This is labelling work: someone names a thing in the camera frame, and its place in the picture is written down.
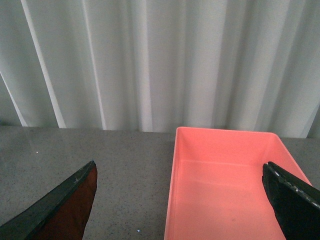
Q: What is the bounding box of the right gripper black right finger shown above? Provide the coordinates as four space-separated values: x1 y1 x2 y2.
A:
262 161 320 240

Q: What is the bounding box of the pink plastic bin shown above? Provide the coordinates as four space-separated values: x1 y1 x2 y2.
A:
164 127 307 240

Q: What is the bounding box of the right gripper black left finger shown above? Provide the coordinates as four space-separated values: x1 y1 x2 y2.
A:
0 160 98 240

